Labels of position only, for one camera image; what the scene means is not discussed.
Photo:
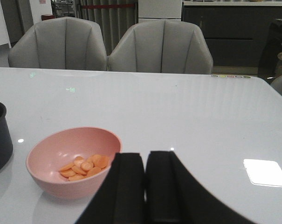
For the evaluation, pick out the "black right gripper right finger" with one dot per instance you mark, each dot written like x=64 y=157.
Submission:
x=174 y=196

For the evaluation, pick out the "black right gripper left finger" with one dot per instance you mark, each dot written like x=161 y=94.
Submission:
x=120 y=198

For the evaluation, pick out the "orange ham slices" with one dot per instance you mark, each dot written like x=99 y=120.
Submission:
x=81 y=168

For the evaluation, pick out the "pink plastic bowl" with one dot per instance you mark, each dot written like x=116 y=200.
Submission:
x=61 y=148

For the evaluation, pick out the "right grey upholstered chair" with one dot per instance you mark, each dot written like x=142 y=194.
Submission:
x=162 y=46

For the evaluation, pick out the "grey upholstered chair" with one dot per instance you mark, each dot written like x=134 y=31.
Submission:
x=65 y=43
x=162 y=46

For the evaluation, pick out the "left grey upholstered chair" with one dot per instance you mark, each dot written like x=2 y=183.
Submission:
x=65 y=43

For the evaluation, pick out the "dark grey counter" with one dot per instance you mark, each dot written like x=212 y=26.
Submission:
x=235 y=31

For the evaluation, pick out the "white cabinet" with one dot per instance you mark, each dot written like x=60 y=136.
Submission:
x=149 y=10

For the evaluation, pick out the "red trash bin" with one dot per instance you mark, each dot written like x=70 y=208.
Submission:
x=47 y=17

